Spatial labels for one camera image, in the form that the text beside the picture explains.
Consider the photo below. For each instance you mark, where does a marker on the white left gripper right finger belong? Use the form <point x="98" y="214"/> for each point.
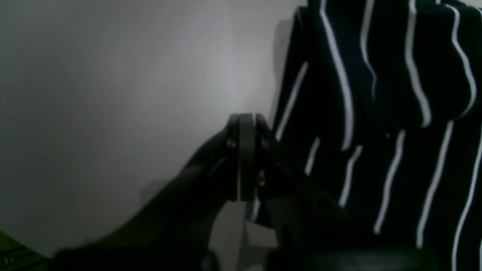
<point x="313" y="232"/>

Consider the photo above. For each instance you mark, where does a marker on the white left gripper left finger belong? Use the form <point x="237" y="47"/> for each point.
<point x="172" y="231"/>

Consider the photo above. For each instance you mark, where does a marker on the navy white striped t-shirt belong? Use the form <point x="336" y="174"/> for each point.
<point x="380" y="105"/>

